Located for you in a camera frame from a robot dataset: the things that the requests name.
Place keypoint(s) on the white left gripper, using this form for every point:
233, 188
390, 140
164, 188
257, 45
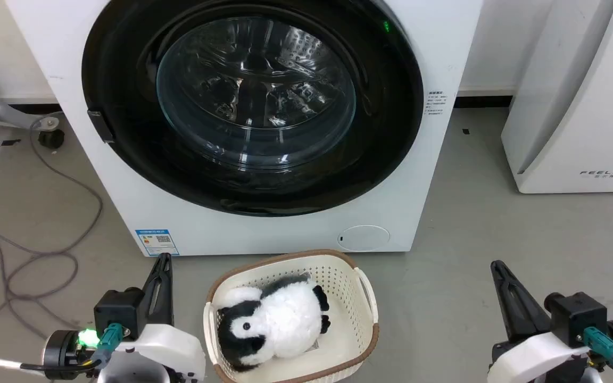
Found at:
171, 351

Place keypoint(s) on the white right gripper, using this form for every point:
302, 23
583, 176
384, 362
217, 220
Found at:
530, 356

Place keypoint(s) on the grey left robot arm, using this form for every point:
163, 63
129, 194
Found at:
133, 375

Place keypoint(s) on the white front-load washing machine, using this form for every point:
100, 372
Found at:
264, 234

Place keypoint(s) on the black round glass washer door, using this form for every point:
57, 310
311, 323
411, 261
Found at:
256, 96

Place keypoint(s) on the blue energy label sticker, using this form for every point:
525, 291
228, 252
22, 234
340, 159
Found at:
157, 242

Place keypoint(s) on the black and white plush penguin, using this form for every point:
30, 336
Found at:
280, 322

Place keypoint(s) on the round white filter cover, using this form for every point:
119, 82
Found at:
364, 237

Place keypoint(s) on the cream perforated laundry basket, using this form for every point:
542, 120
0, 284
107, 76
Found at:
346, 298

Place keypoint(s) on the black caster wheel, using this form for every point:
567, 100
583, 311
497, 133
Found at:
51, 138

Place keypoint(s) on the white Feelbird appliance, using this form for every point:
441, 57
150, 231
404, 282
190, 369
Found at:
578, 96

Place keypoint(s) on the small white warning label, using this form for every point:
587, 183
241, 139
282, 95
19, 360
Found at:
436, 103

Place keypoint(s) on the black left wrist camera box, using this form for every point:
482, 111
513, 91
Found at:
117, 311

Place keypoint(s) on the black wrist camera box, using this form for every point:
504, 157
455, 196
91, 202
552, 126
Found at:
117, 311
578, 316

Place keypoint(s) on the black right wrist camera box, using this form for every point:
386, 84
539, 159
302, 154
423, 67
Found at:
578, 316

